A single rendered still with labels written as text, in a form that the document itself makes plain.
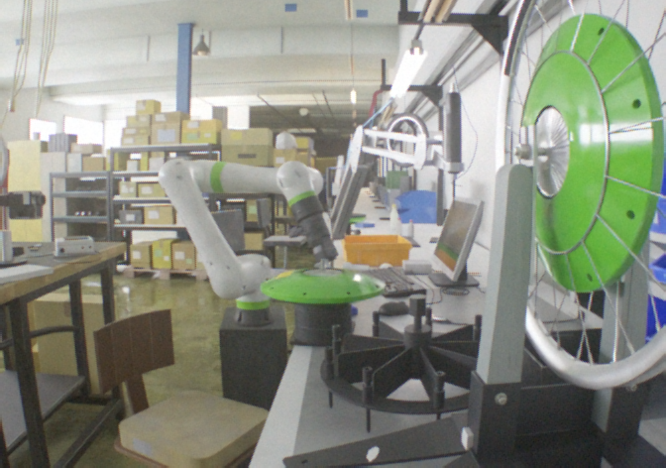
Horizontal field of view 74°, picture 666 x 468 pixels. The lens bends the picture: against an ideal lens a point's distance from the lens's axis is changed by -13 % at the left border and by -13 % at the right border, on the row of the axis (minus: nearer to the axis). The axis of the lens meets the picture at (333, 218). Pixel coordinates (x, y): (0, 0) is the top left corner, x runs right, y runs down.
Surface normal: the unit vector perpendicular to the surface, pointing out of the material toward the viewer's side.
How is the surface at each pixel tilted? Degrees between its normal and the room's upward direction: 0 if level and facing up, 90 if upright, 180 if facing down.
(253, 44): 90
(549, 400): 90
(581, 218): 100
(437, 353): 93
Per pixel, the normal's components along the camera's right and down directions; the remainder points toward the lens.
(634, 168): -0.90, 0.08
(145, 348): 0.85, 0.04
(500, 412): 0.02, 0.08
